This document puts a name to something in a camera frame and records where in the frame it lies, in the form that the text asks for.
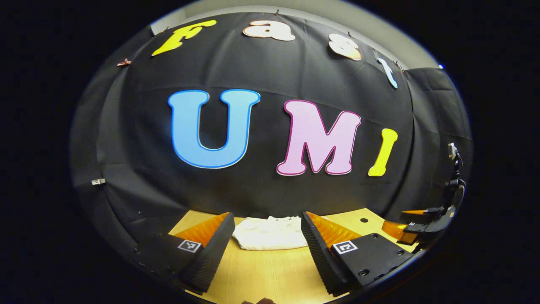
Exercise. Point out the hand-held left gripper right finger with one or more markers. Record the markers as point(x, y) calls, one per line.
point(318, 253)

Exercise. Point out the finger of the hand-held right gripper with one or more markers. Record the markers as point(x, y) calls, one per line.
point(396, 231)
point(422, 216)

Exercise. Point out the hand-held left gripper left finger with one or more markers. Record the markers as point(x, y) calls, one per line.
point(213, 253)

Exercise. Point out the white sweatshirt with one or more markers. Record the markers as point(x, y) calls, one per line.
point(270, 234)

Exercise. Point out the black backdrop cloth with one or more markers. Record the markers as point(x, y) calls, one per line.
point(261, 185)

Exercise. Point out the white clip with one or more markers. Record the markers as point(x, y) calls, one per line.
point(98, 181)

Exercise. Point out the red clamp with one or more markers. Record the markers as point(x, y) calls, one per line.
point(123, 63)

